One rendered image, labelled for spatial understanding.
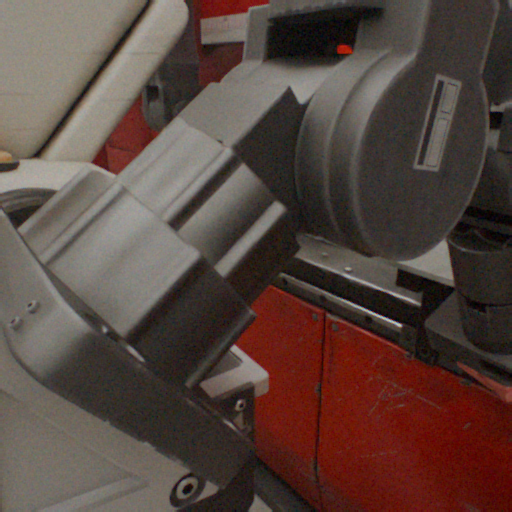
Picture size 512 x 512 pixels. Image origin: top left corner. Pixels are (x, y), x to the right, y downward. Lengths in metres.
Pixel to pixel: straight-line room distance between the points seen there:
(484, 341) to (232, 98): 0.28
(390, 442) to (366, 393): 0.11
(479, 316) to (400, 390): 0.64
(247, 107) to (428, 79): 0.06
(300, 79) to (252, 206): 0.06
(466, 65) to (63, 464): 0.19
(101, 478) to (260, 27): 0.20
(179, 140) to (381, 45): 0.08
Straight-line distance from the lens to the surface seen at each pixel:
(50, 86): 0.27
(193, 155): 0.16
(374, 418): 1.09
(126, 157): 1.45
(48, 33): 0.27
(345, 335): 1.04
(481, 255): 0.33
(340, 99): 0.17
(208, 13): 1.42
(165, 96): 0.61
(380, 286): 0.94
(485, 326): 0.38
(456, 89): 0.19
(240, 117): 0.17
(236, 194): 0.15
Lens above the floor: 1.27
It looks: 22 degrees down
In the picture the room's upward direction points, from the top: straight up
